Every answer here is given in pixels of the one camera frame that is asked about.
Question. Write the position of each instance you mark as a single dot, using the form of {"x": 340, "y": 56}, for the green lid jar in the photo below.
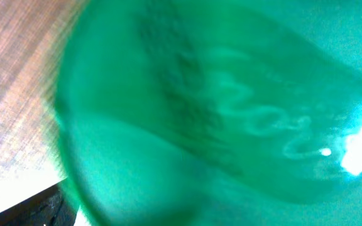
{"x": 213, "y": 112}

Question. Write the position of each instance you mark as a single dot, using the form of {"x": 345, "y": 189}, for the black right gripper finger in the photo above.
{"x": 48, "y": 207}

